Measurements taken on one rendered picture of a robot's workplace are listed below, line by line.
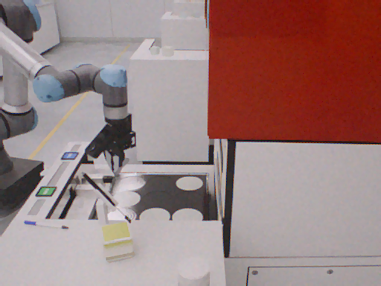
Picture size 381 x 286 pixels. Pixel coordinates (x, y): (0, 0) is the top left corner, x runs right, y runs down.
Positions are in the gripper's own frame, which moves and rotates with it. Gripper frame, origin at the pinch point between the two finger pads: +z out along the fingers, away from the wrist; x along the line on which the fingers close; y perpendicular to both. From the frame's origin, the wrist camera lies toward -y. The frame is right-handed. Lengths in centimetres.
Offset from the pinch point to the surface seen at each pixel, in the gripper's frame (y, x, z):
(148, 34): 594, 520, 140
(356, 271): 30, -80, 19
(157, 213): 2.1, -17.2, 9.5
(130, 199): 3.0, -4.2, 10.6
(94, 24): 525, 620, 126
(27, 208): -26.0, 11.7, 5.6
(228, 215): 4.6, -41.9, -1.2
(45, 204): -21.2, 9.3, 5.5
